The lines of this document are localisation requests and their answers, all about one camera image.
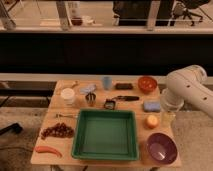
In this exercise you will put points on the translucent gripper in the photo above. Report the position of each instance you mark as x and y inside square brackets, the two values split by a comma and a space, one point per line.
[167, 118]

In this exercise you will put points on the red bowl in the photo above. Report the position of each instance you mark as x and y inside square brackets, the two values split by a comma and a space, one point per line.
[147, 84]

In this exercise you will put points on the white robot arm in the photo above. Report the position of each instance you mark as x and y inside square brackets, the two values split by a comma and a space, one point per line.
[185, 85]

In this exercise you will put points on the green plastic tray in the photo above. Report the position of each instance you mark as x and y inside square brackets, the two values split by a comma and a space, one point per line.
[105, 135]

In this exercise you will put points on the orange fruit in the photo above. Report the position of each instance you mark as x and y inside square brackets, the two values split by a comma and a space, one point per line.
[152, 121]

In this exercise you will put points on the blue sponge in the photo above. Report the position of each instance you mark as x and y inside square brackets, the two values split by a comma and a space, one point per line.
[151, 106]

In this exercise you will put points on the purple bowl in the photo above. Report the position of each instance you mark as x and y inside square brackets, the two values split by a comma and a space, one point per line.
[161, 148]

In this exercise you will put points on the dark brown rectangular block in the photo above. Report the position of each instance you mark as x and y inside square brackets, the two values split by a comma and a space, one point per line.
[123, 86]

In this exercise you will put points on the small black square dish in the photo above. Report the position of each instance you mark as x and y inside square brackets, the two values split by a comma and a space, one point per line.
[110, 104]

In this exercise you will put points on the light blue cup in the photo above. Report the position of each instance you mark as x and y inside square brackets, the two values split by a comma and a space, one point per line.
[106, 82]

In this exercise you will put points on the small metal cup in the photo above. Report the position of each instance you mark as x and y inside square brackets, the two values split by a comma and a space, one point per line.
[91, 99]

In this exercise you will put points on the small beige spoon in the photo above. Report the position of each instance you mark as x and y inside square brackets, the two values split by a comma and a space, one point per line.
[71, 85]

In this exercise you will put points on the white lidded jar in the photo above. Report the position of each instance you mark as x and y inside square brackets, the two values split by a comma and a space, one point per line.
[68, 96]

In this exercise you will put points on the bunch of red grapes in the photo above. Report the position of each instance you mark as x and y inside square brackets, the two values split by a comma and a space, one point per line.
[59, 130]

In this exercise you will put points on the black office chair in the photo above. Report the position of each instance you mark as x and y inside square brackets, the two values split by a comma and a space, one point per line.
[184, 8]

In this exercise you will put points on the metal fork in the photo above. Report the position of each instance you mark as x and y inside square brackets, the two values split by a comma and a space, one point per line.
[67, 116]

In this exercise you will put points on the orange carrot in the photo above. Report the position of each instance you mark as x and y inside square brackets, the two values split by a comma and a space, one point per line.
[47, 149]

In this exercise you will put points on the dark red background container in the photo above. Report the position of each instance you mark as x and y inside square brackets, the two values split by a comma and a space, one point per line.
[77, 21]

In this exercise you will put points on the black object on floor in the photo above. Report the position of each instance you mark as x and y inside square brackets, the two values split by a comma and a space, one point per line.
[16, 128]

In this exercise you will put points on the black handled peeler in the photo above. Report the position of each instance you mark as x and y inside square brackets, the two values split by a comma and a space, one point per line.
[126, 98]

